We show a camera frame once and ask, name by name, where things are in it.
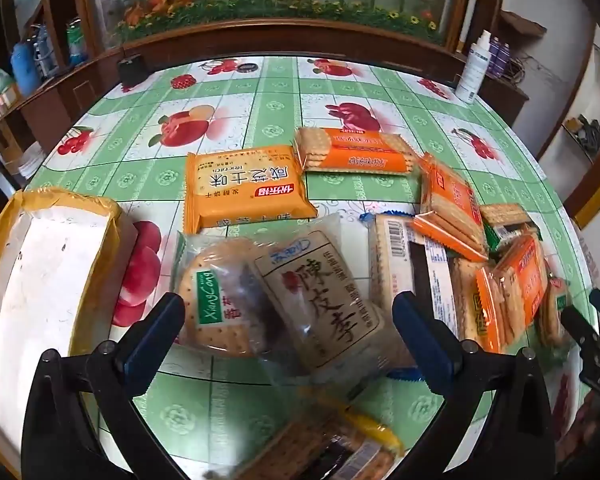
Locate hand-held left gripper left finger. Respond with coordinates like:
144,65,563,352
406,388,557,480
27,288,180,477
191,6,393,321
22,292,191,480

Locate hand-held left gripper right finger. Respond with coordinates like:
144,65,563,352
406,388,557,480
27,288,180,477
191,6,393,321
385,291,563,480

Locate orange cracker packet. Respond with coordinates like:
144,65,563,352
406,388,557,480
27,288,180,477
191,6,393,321
294,127,422,177
411,152,490,262
474,264,513,354
495,234,552,333

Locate blue white cracker packet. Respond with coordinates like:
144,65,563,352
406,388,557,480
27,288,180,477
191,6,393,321
359,211,463,321

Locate beige plum snack packet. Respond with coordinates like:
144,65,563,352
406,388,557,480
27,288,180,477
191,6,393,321
252,214,413,378

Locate cardboard box with yellow tape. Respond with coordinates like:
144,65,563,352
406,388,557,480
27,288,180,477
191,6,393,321
0,187,138,443

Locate dark green cracker packet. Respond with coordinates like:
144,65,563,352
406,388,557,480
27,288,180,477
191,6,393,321
479,204,538,253

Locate yellow cracker packet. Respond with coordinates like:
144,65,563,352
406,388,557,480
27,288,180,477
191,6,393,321
237,400,406,480

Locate small green label cracker packet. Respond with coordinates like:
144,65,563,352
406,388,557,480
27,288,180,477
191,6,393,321
537,276,572,348

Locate clear round cracker packet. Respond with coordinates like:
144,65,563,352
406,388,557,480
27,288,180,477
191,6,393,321
174,232,281,361

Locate dark clutter pile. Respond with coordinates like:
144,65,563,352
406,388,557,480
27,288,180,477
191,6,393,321
562,114,600,162

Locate flat orange snack packet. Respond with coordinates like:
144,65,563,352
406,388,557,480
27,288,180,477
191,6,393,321
184,145,319,234

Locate white bucket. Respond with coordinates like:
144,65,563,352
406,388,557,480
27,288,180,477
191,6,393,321
9,142,45,182

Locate purple bottle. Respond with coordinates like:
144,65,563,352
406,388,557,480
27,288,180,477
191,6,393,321
489,39,516,80

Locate white spray bottle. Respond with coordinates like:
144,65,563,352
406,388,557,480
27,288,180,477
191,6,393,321
454,30,494,104

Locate fruit printed tablecloth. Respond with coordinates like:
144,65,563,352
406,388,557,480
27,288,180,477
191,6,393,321
24,55,600,480

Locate small black box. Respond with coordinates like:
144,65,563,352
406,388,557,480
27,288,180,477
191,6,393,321
117,54,149,89

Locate small cardboard box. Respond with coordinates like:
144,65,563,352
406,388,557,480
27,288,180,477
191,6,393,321
0,87,22,118

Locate blue thermos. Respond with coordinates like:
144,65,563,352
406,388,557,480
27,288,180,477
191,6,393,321
10,42,41,97

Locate clear water bottle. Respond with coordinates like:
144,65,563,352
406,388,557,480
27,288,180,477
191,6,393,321
34,24,57,80

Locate green label water bottle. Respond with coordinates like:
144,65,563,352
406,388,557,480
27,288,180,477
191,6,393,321
66,19,89,67

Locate wooden cabinet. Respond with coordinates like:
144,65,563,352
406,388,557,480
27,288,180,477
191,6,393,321
0,0,531,133

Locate tangled cables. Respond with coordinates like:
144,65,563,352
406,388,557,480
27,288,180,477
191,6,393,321
505,56,530,85

